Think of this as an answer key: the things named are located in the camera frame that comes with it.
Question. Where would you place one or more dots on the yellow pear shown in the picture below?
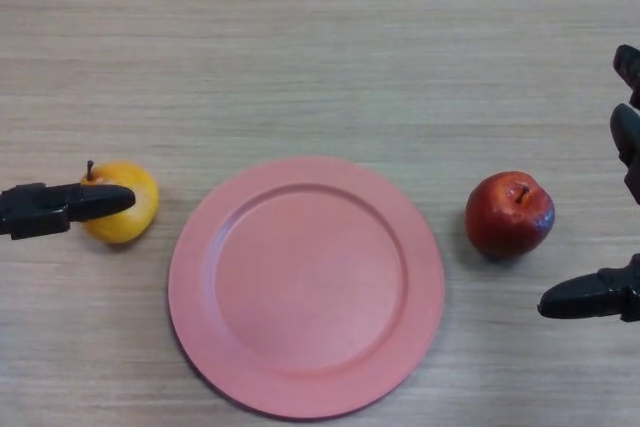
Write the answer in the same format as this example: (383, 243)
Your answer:
(135, 217)

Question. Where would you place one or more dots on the pink round plate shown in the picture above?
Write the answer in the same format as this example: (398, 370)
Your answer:
(306, 288)

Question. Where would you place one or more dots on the red apple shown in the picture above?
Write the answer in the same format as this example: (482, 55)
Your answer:
(505, 219)

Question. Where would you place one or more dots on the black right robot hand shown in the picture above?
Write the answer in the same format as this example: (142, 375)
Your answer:
(590, 297)

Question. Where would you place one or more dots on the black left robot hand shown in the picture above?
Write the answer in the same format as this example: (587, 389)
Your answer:
(50, 207)

